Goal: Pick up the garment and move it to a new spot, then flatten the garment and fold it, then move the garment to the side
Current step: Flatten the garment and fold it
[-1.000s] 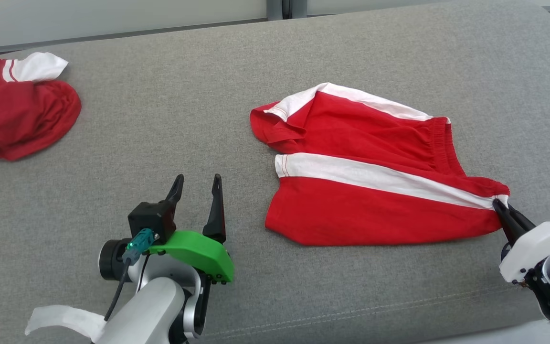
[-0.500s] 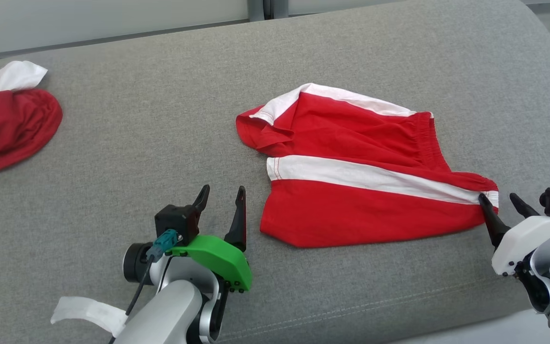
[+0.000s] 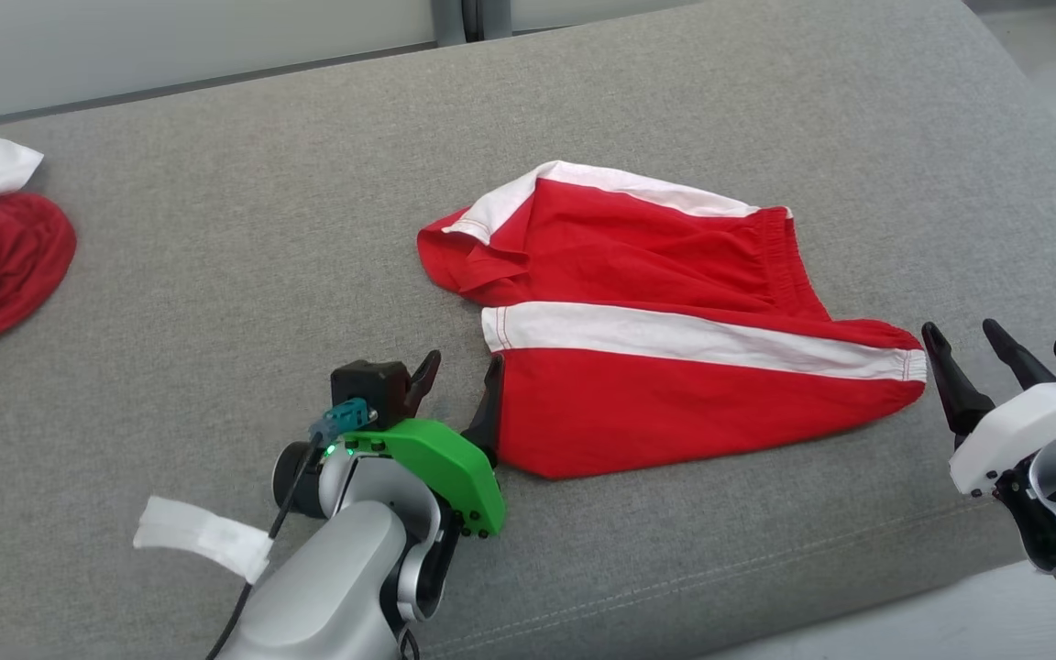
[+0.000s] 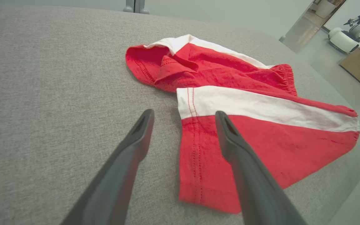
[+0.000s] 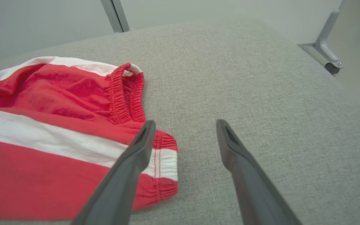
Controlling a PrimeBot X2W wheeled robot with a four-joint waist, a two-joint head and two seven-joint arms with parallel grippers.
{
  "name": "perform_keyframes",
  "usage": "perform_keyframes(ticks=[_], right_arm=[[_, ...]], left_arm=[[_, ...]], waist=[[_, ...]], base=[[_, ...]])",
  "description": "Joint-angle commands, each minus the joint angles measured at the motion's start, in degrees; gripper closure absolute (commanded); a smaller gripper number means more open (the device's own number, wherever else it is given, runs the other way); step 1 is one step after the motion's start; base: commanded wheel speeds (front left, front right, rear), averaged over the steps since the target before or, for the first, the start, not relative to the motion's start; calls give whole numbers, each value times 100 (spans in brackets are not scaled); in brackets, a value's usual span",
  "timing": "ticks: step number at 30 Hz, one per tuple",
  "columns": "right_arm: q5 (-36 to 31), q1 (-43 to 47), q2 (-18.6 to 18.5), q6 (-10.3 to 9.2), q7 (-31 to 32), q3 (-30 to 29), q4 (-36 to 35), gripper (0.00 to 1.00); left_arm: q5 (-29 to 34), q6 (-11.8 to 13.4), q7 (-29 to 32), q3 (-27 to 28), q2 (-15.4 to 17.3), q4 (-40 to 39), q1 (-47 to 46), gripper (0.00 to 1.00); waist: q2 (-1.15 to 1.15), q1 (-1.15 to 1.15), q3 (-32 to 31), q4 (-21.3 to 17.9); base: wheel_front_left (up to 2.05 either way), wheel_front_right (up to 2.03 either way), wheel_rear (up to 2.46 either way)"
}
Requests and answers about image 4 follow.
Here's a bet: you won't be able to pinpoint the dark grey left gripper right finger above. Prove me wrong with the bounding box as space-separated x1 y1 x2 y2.
215 111 307 225

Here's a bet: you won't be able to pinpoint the grey partition post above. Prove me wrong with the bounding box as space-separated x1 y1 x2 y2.
123 0 150 15

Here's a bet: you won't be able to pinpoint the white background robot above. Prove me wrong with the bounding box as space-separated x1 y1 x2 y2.
328 0 360 54

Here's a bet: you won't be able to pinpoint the red white-striped shorts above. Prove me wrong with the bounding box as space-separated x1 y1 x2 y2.
125 34 360 214

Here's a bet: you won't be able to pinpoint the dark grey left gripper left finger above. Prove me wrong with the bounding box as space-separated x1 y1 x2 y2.
61 109 155 225

